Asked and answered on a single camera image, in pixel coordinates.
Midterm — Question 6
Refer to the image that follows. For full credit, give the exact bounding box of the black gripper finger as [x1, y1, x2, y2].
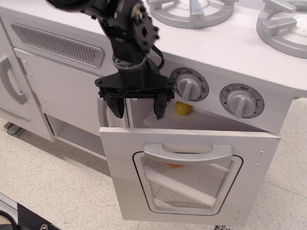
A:
[105, 95, 124, 118]
[153, 94, 169, 120]

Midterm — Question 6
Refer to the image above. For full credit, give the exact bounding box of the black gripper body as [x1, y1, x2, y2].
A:
[94, 63, 175, 101]

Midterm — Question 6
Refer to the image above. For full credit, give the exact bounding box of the silver oven door handle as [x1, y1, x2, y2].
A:
[143, 143, 233, 165]

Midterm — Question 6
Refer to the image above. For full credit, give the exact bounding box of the white toy oven door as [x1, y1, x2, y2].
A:
[100, 127, 280, 226]

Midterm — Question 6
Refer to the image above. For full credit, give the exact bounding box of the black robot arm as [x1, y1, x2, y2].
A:
[48, 0, 175, 119]

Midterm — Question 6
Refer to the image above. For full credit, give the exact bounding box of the grey left stove knob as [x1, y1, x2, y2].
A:
[147, 57, 160, 74]

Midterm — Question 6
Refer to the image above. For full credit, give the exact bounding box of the yellow toy lemon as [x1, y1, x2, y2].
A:
[175, 101, 193, 115]

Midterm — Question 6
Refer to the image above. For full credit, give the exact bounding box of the grey middle temperature knob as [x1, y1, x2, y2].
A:
[170, 68, 209, 102]

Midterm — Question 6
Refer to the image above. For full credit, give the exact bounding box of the white cabinet door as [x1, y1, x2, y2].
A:
[13, 47, 131, 149]

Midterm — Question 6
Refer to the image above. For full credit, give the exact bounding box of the silver vent grille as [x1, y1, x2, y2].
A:
[11, 23, 105, 68]

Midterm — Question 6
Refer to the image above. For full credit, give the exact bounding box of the orange toy fruit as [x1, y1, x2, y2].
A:
[169, 163, 182, 168]

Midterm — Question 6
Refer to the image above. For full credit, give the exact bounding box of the white toy kitchen body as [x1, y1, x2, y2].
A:
[0, 0, 307, 220]

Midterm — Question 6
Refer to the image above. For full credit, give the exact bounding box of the grey right timer knob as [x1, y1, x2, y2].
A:
[220, 84, 264, 119]

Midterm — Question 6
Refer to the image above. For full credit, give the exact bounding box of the silver middle burner grate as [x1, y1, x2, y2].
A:
[146, 0, 238, 29]

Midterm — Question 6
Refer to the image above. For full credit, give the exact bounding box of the silver burner grate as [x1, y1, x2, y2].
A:
[146, 0, 238, 29]
[256, 0, 307, 59]

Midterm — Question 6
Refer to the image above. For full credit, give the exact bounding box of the white left fridge door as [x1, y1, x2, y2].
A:
[0, 45, 54, 141]

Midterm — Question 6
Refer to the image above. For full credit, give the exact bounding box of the silver right burner grate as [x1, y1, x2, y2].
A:
[256, 0, 307, 59]

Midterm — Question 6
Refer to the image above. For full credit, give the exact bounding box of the silver cabinet door handle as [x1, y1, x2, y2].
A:
[97, 97, 109, 127]

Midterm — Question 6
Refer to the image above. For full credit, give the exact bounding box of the silver left door handle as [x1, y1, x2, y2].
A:
[0, 56, 27, 105]

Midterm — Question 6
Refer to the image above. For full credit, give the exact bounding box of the aluminium frame rail left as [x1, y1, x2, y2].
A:
[4, 122, 24, 138]

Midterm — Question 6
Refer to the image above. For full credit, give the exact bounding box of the aluminium frame rail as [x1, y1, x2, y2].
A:
[4, 122, 24, 138]
[214, 225, 233, 230]

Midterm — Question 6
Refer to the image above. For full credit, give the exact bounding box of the aluminium frame rail right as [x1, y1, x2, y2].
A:
[214, 225, 233, 230]

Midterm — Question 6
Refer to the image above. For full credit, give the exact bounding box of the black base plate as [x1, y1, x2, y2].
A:
[17, 203, 59, 230]

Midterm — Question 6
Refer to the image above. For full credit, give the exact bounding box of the aluminium rail bottom left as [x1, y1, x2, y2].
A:
[0, 193, 18, 223]

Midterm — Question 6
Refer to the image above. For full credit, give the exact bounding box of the black braided cable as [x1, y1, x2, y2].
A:
[0, 209, 21, 230]

